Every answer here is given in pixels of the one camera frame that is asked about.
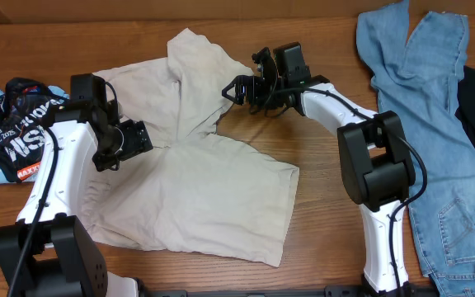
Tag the blue denim jeans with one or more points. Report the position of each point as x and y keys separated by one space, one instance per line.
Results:
x=416 y=71

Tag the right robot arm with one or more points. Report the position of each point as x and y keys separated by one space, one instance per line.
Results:
x=376 y=163

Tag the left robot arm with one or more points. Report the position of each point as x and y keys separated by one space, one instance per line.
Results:
x=48 y=252

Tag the black printed jersey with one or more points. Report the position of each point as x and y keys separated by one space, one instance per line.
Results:
x=23 y=102

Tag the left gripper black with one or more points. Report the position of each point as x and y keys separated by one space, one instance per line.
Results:
x=138 y=141

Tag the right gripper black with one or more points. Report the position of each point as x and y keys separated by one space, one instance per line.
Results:
x=252 y=86

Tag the beige shorts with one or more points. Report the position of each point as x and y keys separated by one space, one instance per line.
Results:
x=196 y=190

